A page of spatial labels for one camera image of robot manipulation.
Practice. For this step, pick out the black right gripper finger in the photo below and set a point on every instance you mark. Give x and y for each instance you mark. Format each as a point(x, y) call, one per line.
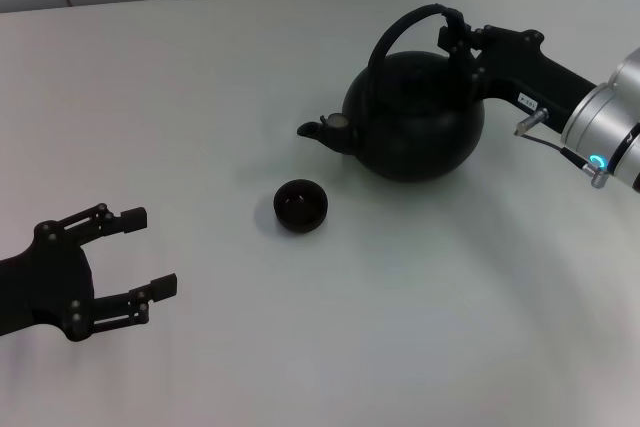
point(475, 37)
point(474, 72)

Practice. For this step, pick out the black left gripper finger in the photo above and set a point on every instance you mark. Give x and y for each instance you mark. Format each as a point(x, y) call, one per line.
point(164, 286)
point(134, 220)

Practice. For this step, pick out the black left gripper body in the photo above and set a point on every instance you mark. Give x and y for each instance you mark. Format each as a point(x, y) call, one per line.
point(50, 287)

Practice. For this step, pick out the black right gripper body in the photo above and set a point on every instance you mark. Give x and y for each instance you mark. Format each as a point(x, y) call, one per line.
point(520, 72)

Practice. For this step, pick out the black cast iron teapot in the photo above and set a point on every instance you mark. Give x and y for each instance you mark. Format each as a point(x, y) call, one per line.
point(415, 132)

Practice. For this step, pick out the small black teacup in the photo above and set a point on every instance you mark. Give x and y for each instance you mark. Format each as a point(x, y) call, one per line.
point(300, 209)

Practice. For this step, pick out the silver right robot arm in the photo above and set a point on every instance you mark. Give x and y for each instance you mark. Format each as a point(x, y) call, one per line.
point(605, 122)

